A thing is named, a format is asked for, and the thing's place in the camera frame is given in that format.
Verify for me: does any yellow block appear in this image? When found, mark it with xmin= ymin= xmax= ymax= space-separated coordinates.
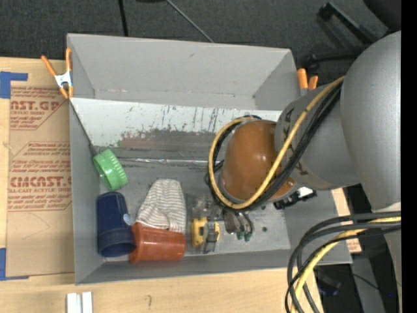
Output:
xmin=190 ymin=217 xmax=210 ymax=248

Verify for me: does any brown cardboard board, red print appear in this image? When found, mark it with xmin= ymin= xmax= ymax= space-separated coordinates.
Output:
xmin=0 ymin=56 xmax=76 ymax=282

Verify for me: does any green plastic cup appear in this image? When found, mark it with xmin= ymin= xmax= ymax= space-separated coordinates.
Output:
xmin=92 ymin=148 xmax=129 ymax=192

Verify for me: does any red-brown plastic cup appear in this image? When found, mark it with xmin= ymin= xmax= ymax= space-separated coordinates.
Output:
xmin=128 ymin=222 xmax=188 ymax=264

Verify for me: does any black cylinder on white bracket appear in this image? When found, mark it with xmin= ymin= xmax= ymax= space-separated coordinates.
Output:
xmin=272 ymin=186 xmax=318 ymax=211

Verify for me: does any grey metal bin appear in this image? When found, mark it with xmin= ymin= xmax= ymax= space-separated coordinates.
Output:
xmin=66 ymin=33 xmax=354 ymax=286

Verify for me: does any dark blue plastic cup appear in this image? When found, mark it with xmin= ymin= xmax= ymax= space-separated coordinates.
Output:
xmin=95 ymin=191 xmax=137 ymax=258

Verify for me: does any white striped cloth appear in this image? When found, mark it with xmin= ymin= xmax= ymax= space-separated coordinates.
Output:
xmin=135 ymin=178 xmax=188 ymax=235

